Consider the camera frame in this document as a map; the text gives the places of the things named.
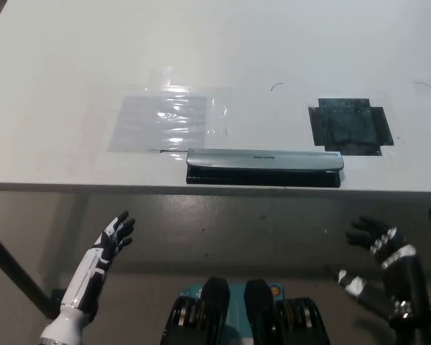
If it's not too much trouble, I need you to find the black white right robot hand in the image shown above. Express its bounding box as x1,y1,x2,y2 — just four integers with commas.
336,214,431,323

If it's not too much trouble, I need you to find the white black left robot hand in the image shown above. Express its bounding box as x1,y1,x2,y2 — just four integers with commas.
60,210,136,321

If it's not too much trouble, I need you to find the silver black hole puncher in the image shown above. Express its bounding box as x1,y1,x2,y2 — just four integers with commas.
185,147,345,188

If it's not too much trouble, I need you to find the black table foot plate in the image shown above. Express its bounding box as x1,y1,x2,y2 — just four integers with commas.
51,288,68,319

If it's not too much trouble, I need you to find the black table leg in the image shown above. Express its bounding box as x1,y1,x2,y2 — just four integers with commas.
0,223,57,319

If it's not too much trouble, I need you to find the clear plastic sleeve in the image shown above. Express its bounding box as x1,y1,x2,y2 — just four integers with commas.
108,94,209,154

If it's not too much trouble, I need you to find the black tape patch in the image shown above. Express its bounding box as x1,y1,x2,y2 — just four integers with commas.
307,97,395,157

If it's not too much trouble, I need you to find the clear plastic film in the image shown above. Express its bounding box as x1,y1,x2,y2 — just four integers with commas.
145,66,235,139

